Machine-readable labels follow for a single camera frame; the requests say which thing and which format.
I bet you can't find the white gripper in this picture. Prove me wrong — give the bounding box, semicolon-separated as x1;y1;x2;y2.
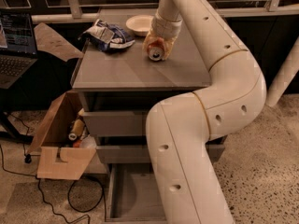
143;11;182;61

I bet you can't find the red coke can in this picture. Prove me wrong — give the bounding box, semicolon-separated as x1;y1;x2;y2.
147;39;164;62

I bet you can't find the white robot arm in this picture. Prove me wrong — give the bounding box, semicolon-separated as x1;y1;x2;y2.
144;0;266;224

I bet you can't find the grey drawer cabinet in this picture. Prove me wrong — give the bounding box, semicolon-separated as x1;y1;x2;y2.
70;7;228;173

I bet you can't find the grey top drawer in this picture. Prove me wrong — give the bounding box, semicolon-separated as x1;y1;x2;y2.
83;111;147;137

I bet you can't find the grey middle drawer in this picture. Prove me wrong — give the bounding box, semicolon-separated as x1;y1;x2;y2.
96;136;226;164

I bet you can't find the grey open bottom drawer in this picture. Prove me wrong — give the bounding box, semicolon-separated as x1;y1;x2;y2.
105;163;167;224

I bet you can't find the white paper bowl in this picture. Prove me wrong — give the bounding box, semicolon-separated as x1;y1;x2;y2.
126;15;153;36

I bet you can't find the blue white chip bag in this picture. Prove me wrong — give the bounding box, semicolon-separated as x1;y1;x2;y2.
79;19;135;52

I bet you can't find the yellow bottle in box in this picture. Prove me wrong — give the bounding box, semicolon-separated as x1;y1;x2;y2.
68;119;85;141

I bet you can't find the black laptop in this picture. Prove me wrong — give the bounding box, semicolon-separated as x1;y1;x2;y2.
0;9;37;89

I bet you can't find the brown cardboard box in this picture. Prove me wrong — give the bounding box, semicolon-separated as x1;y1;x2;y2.
26;91;99;180

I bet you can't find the white window rail frame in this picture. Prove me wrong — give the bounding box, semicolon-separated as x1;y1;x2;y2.
31;0;299;24

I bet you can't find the white diagonal post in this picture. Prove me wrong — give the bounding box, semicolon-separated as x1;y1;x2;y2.
265;36;299;107

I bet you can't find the black floor cable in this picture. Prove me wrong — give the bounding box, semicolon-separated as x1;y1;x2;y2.
0;112;107;224

